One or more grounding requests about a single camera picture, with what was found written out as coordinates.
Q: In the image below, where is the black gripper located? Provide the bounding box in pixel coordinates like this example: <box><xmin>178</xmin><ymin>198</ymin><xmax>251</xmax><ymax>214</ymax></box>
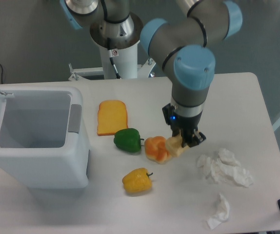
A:
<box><xmin>162</xmin><ymin>103</ymin><xmax>206</xmax><ymax>148</ymax></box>

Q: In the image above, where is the pale square bread loaf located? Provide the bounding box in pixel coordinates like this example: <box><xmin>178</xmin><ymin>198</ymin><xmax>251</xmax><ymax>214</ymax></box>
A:
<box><xmin>165</xmin><ymin>134</ymin><xmax>189</xmax><ymax>157</ymax></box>

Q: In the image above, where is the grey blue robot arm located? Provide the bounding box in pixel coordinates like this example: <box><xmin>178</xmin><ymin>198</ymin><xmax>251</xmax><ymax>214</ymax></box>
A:
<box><xmin>61</xmin><ymin>0</ymin><xmax>242</xmax><ymax>147</ymax></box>

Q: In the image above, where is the knotted orange bread roll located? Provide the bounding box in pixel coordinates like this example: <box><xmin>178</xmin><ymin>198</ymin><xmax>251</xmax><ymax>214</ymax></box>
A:
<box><xmin>144</xmin><ymin>136</ymin><xmax>172</xmax><ymax>164</ymax></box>

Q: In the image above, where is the green bell pepper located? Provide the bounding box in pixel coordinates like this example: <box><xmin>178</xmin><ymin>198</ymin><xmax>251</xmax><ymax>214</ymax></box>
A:
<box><xmin>114</xmin><ymin>128</ymin><xmax>141</xmax><ymax>153</ymax></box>

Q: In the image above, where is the large crumpled white tissue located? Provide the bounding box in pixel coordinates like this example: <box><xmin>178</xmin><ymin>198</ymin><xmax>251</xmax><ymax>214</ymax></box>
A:
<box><xmin>196</xmin><ymin>148</ymin><xmax>254</xmax><ymax>188</ymax></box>

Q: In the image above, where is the orange toast slice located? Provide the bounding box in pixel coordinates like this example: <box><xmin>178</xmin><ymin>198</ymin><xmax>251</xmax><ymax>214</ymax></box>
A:
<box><xmin>97</xmin><ymin>100</ymin><xmax>128</xmax><ymax>136</ymax></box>

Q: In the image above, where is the yellow bell pepper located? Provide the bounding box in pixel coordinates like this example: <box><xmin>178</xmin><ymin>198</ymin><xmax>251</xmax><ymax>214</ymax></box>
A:
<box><xmin>122</xmin><ymin>168</ymin><xmax>153</xmax><ymax>194</ymax></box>

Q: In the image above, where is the small crumpled white tissue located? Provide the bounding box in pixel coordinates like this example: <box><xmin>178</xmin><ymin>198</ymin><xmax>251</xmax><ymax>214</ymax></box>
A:
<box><xmin>206</xmin><ymin>193</ymin><xmax>230</xmax><ymax>230</ymax></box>

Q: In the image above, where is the white open trash bin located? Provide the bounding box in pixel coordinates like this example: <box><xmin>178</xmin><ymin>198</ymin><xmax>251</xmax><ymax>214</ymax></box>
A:
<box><xmin>0</xmin><ymin>85</ymin><xmax>89</xmax><ymax>189</ymax></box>

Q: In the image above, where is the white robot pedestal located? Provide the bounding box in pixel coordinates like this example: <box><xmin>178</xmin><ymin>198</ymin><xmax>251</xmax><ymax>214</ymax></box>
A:
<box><xmin>69</xmin><ymin>42</ymin><xmax>156</xmax><ymax>80</ymax></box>

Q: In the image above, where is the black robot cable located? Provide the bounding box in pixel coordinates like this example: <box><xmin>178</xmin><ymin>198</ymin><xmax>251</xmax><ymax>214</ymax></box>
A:
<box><xmin>106</xmin><ymin>38</ymin><xmax>121</xmax><ymax>79</ymax></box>

